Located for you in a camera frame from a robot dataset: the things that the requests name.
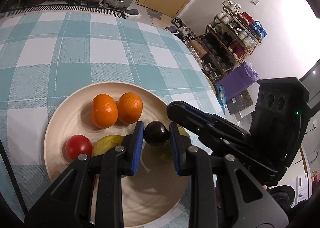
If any grey patterned box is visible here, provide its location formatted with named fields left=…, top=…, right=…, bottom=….
left=229, top=89, right=254, bottom=115

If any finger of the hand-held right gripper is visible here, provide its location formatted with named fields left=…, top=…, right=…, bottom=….
left=167, top=102, right=250, bottom=166
left=181, top=101, right=253, bottom=145

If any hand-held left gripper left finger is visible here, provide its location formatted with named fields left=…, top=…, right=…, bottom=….
left=24, top=121, right=145, bottom=228

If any brown cardboard box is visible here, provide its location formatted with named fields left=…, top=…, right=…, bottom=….
left=187, top=40, right=208, bottom=56

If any purple bag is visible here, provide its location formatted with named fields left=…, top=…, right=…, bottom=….
left=216, top=62, right=259, bottom=99

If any orange tangerine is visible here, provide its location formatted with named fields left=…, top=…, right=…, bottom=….
left=117, top=92, right=143, bottom=125
left=91, top=94, right=119, bottom=129

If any pile of shoes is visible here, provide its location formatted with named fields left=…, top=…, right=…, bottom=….
left=164, top=17, right=203, bottom=65

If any large dark plum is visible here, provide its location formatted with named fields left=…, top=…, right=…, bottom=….
left=144, top=121, right=170, bottom=147

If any white washing machine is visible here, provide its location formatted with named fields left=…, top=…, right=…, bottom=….
left=269, top=173, right=313, bottom=210

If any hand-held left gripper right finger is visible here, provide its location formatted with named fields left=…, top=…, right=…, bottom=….
left=169, top=122, right=289, bottom=228

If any wooden shoe rack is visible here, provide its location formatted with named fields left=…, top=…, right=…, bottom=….
left=199, top=0, right=268, bottom=81

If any grey door mat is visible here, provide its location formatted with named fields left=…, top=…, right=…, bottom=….
left=146, top=8, right=163, bottom=20

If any blue plastic bag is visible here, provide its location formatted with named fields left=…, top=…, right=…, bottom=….
left=217, top=86, right=227, bottom=109

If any cream round plate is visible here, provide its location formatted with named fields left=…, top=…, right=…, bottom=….
left=44, top=82, right=193, bottom=227

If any teal checked tablecloth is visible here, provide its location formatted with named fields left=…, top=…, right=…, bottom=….
left=0, top=11, right=227, bottom=221

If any red tomato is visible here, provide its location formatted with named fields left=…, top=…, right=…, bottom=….
left=65, top=135, right=93, bottom=161

